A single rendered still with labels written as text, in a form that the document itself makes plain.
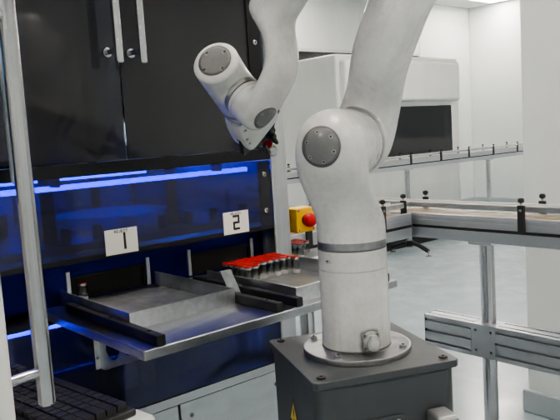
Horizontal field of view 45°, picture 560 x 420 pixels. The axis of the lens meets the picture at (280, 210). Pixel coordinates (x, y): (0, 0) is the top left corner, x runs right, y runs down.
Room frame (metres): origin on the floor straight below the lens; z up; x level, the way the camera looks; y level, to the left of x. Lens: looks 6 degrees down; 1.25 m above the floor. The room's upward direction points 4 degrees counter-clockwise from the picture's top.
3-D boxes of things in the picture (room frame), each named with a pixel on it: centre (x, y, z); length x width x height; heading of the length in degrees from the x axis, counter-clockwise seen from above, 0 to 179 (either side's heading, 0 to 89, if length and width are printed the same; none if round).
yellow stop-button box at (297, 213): (2.00, -0.05, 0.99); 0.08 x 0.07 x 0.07; 40
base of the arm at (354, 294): (1.18, -0.12, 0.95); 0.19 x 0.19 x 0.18
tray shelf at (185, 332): (1.59, 0.15, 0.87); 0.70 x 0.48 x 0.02; 130
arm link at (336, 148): (1.15, -0.11, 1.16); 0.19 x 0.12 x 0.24; 154
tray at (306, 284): (1.67, -0.01, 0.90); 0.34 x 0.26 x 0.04; 40
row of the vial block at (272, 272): (1.73, 0.04, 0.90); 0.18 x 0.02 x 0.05; 130
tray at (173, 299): (1.53, 0.32, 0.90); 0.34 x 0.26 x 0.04; 40
